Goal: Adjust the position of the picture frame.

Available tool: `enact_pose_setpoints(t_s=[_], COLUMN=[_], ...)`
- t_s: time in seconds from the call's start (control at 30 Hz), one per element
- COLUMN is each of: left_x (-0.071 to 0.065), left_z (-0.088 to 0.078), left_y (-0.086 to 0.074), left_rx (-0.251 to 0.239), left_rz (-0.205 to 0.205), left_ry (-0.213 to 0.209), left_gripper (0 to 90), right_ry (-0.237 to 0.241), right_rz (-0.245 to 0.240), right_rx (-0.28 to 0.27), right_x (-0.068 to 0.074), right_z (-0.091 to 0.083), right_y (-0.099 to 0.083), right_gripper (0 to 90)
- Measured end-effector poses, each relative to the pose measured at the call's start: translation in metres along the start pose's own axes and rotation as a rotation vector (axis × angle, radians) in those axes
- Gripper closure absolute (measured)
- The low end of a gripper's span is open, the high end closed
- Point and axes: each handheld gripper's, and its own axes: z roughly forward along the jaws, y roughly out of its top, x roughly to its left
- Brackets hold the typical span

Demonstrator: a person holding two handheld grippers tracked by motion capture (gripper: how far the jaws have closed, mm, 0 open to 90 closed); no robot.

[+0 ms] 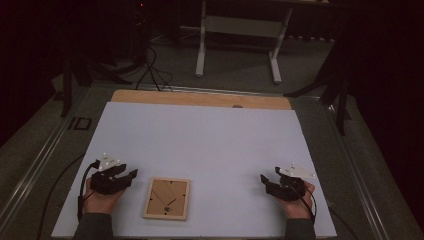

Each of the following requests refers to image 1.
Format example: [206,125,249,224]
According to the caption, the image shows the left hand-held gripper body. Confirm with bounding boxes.
[89,152,125,196]

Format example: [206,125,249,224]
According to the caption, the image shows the black floor cables bundle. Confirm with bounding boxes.
[134,45,175,93]

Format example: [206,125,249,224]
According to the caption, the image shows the white table mat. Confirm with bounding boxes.
[51,101,338,239]

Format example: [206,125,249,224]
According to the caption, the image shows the hand-held gripper cable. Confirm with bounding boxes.
[76,160,101,223]
[287,181,318,223]

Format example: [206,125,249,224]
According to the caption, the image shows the black floor cable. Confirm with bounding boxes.
[328,206,360,240]
[35,152,87,240]

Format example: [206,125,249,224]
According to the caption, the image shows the black floor socket box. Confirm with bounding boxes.
[67,116,93,131]

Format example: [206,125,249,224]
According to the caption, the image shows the left hand-held gripper cable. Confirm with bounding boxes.
[76,160,101,223]

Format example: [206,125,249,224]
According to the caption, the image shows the right hand-held gripper cable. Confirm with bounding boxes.
[287,181,318,223]

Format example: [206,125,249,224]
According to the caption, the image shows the person's left hand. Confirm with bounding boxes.
[82,178,126,215]

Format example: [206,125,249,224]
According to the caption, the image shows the white metal desk frame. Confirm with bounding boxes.
[194,0,331,85]

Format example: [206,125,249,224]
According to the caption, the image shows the wooden picture frame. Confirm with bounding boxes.
[142,176,192,222]

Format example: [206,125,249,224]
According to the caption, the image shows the metal floor rail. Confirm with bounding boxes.
[326,104,392,240]
[0,106,76,229]

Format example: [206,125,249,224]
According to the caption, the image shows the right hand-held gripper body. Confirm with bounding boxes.
[266,163,317,202]

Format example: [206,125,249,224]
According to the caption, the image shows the black stand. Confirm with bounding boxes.
[59,49,133,118]
[284,39,353,136]

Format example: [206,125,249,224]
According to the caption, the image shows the person's right hand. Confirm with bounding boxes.
[276,180,316,220]

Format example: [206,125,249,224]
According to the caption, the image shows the black device with red light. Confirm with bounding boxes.
[129,0,152,66]

